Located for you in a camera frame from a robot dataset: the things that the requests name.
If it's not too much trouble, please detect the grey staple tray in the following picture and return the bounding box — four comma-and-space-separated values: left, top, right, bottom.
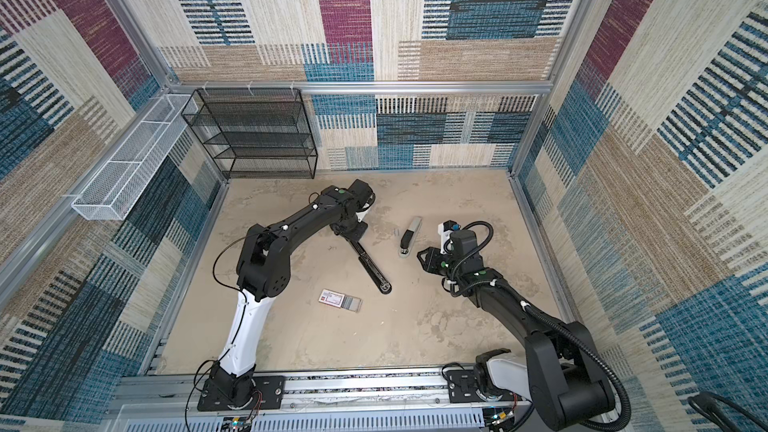
341, 295, 362, 313

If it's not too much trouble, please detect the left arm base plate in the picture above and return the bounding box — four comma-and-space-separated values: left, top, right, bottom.
196, 375, 286, 412

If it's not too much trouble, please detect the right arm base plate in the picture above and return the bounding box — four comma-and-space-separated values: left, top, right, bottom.
440, 362, 498, 404

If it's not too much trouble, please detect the grey silver stapler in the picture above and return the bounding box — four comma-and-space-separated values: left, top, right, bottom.
399, 216, 422, 258

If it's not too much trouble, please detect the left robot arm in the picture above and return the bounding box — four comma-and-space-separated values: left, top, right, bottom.
197, 179, 375, 412

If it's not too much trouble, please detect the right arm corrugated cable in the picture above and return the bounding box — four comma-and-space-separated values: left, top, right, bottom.
449, 220, 632, 432

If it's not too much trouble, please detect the white mesh wall basket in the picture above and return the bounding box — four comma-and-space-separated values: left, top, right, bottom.
72, 94, 189, 221

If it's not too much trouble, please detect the black wire shelf rack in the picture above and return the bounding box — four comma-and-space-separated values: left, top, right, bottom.
181, 88, 318, 179

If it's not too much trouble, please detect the red white staple box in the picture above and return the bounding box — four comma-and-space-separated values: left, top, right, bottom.
318, 289, 346, 308

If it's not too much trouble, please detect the aluminium front rail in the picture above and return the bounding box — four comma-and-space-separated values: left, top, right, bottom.
100, 366, 547, 431

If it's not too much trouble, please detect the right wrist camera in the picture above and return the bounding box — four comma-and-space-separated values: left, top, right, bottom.
438, 220, 461, 254

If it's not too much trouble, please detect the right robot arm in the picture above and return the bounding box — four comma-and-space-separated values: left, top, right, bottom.
417, 221, 631, 431

